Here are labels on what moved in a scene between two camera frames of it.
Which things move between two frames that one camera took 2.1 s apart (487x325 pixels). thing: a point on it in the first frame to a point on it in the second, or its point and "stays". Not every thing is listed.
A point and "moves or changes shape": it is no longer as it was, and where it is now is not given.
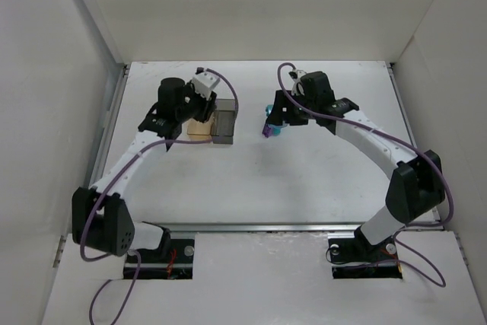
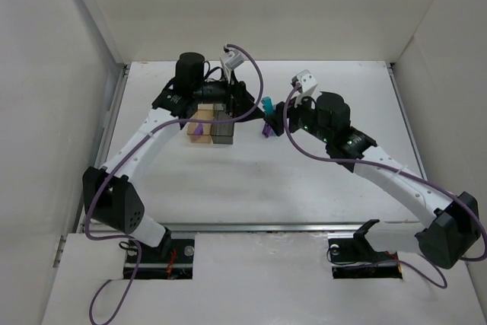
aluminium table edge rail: (398, 89) stays
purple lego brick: (267, 131) stays
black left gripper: (208, 108) to (236, 97)
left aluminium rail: (118, 91) stays
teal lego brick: (276, 129) moves or changes shape
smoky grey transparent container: (222, 125) stays
